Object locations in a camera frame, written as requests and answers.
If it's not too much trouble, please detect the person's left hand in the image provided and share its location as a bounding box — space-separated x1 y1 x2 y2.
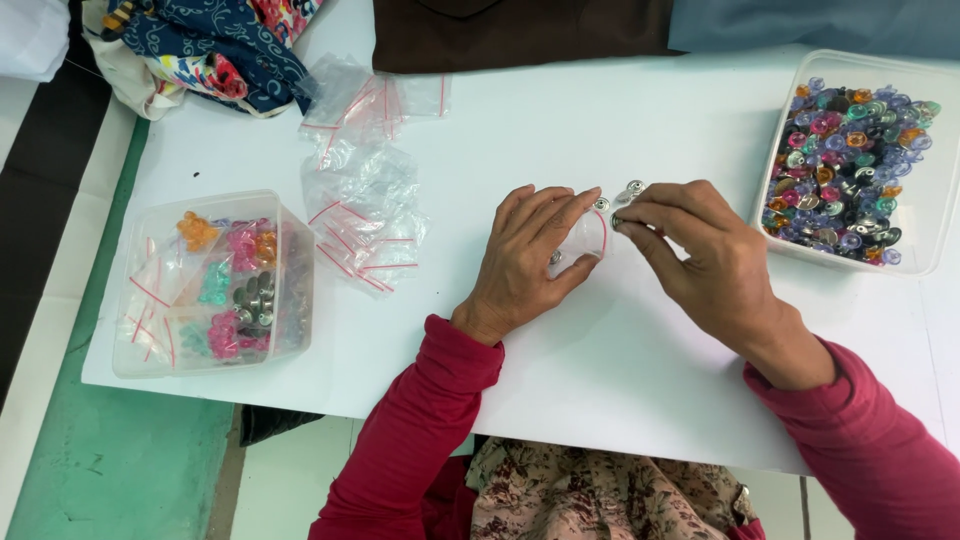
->
450 185 603 348

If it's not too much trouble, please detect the black bag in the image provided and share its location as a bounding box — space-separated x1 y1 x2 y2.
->
238 404 326 449

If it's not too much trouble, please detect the pile of empty zip bags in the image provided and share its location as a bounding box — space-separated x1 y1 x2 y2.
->
297 52 453 299

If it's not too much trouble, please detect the white cloth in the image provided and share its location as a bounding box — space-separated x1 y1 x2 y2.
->
0 0 72 84

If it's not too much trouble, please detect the person's floral clothing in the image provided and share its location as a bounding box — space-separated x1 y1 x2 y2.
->
465 435 760 540

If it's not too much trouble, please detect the clear square plastic tub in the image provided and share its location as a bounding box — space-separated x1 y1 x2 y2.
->
111 189 315 381

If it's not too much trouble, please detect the heap of printed fabrics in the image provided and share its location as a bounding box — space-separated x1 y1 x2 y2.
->
81 0 325 122

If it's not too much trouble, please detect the small clear zip bag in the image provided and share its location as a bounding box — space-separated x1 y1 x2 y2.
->
549 208 611 280

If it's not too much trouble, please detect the heap of loose colourful buttons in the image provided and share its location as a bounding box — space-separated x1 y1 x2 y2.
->
760 76 943 267

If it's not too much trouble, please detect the grey-blue fabric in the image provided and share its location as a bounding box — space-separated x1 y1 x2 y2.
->
667 0 960 63

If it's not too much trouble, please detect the clear rectangular plastic container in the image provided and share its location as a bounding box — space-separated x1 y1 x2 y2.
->
750 48 960 278

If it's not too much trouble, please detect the group of filled button bags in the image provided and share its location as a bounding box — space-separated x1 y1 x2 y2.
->
123 210 282 369

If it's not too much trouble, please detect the person's right hand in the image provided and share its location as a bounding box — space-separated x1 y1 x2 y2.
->
611 180 798 363

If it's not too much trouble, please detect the brown fabric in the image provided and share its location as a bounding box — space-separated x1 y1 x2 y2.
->
371 0 685 75

